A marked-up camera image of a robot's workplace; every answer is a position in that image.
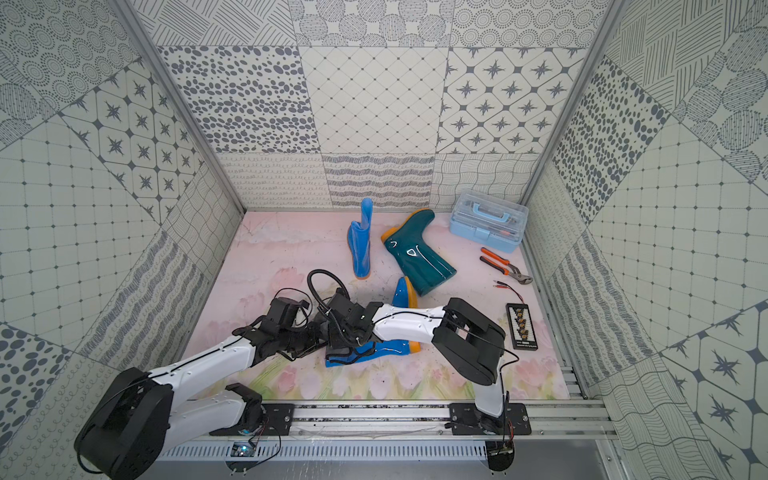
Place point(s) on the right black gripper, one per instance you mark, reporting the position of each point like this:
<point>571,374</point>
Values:
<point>334,339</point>

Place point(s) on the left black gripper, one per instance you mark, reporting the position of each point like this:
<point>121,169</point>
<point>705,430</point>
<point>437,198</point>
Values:
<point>315,335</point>

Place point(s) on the blue rubber boot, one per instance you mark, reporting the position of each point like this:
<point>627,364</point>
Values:
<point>358,240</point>
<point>405,296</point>

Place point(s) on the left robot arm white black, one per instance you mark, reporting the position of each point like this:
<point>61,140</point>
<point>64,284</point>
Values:
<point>145,413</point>

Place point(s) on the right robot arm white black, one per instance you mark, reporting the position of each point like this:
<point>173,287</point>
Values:
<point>471,343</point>

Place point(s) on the green rubber boot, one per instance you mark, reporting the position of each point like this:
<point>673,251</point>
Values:
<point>420,264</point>

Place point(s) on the light blue plastic toolbox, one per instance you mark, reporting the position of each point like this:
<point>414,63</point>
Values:
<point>495,223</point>

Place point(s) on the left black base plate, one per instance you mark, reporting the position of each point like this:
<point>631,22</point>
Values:
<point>269,419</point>

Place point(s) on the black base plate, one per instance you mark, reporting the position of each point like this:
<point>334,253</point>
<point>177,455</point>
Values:
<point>466,419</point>
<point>269,419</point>

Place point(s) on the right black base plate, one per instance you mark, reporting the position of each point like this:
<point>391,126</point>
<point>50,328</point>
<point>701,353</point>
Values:
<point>466,419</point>

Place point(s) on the orange handled pliers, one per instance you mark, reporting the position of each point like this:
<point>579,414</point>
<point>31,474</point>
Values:
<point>504,266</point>

